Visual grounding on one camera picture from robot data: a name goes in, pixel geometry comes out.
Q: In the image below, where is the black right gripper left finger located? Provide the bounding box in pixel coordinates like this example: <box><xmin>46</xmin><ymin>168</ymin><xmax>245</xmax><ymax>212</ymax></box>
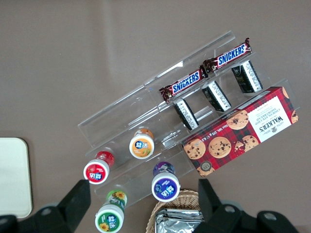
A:
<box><xmin>56</xmin><ymin>179</ymin><xmax>92</xmax><ymax>233</ymax></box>

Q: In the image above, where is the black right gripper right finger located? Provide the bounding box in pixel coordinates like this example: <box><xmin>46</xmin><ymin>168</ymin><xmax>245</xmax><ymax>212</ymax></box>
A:
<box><xmin>198</xmin><ymin>178</ymin><xmax>222</xmax><ymax>226</ymax></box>

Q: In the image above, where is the light wicker basket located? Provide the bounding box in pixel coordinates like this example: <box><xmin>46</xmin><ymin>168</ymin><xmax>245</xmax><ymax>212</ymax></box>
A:
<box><xmin>145</xmin><ymin>189</ymin><xmax>207</xmax><ymax>233</ymax></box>

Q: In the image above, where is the cream plastic tray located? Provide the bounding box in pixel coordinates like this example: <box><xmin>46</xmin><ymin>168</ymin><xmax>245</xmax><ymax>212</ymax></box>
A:
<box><xmin>0</xmin><ymin>137</ymin><xmax>33</xmax><ymax>218</ymax></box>

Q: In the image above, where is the red lid gum bottle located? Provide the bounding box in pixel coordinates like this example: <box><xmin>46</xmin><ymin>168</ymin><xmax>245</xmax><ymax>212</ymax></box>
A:
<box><xmin>83</xmin><ymin>150</ymin><xmax>115</xmax><ymax>185</ymax></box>

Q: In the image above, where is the green lid gum bottle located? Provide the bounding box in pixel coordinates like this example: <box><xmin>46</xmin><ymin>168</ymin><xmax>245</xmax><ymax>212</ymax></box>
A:
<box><xmin>94</xmin><ymin>189</ymin><xmax>128</xmax><ymax>233</ymax></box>

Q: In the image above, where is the silver foil packet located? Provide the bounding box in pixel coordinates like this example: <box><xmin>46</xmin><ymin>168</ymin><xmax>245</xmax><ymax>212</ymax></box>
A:
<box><xmin>154</xmin><ymin>209</ymin><xmax>205</xmax><ymax>233</ymax></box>

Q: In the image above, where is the blue lid gum bottle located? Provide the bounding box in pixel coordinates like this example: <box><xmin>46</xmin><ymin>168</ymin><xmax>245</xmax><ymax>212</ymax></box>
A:
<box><xmin>151</xmin><ymin>161</ymin><xmax>181</xmax><ymax>202</ymax></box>

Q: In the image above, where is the red Walkers cookie box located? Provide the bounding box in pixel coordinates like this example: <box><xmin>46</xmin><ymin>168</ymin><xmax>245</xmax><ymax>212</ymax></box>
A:
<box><xmin>181</xmin><ymin>86</ymin><xmax>300</xmax><ymax>178</ymax></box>

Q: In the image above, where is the orange lid gum bottle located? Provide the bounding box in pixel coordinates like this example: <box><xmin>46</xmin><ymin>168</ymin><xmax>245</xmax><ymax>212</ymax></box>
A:
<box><xmin>128</xmin><ymin>128</ymin><xmax>155</xmax><ymax>159</ymax></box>

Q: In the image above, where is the clear acrylic stepped stand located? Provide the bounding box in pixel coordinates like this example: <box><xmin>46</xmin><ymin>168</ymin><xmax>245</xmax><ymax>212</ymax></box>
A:
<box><xmin>77</xmin><ymin>83</ymin><xmax>196</xmax><ymax>210</ymax></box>
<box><xmin>143</xmin><ymin>30</ymin><xmax>300</xmax><ymax>152</ymax></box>

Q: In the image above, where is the small black box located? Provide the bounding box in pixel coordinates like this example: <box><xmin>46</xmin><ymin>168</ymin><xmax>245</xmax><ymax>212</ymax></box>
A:
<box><xmin>231</xmin><ymin>59</ymin><xmax>264</xmax><ymax>94</ymax></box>
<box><xmin>173</xmin><ymin>98</ymin><xmax>200</xmax><ymax>132</ymax></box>
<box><xmin>201</xmin><ymin>80</ymin><xmax>232</xmax><ymax>113</ymax></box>

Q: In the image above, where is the Snickers chocolate bar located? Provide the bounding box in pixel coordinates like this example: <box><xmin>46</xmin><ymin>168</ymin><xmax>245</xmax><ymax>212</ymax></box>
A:
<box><xmin>202</xmin><ymin>37</ymin><xmax>253</xmax><ymax>74</ymax></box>
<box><xmin>158</xmin><ymin>68</ymin><xmax>209</xmax><ymax>102</ymax></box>

